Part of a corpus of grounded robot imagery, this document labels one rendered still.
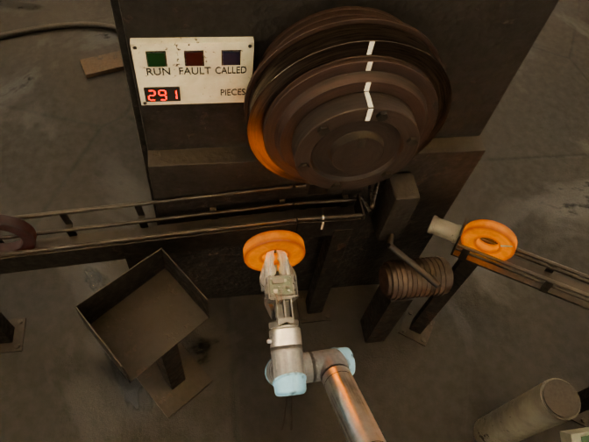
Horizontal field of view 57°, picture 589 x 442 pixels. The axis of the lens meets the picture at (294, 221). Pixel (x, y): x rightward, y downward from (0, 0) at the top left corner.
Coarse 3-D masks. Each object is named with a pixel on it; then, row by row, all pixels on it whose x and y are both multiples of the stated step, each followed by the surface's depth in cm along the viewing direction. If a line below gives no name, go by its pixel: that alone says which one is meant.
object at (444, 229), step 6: (432, 222) 163; (438, 222) 163; (444, 222) 163; (450, 222) 163; (432, 228) 163; (438, 228) 162; (444, 228) 162; (450, 228) 162; (456, 228) 161; (438, 234) 163; (444, 234) 162; (450, 234) 162; (456, 234) 161; (450, 240) 164; (456, 240) 162
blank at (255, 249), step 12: (252, 240) 131; (264, 240) 129; (276, 240) 129; (288, 240) 130; (300, 240) 133; (252, 252) 132; (264, 252) 132; (288, 252) 134; (300, 252) 135; (252, 264) 137; (276, 264) 138
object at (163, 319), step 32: (160, 256) 148; (128, 288) 147; (160, 288) 151; (192, 288) 143; (96, 320) 146; (128, 320) 146; (160, 320) 147; (192, 320) 147; (128, 352) 142; (160, 352) 143; (160, 384) 195; (192, 384) 197
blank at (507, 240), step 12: (468, 228) 157; (480, 228) 154; (492, 228) 153; (504, 228) 153; (468, 240) 161; (480, 240) 162; (504, 240) 154; (516, 240) 155; (492, 252) 160; (504, 252) 157
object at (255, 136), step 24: (360, 24) 107; (288, 48) 109; (312, 48) 106; (336, 48) 104; (360, 48) 104; (384, 48) 105; (408, 48) 106; (264, 72) 113; (288, 72) 107; (432, 72) 113; (264, 96) 112
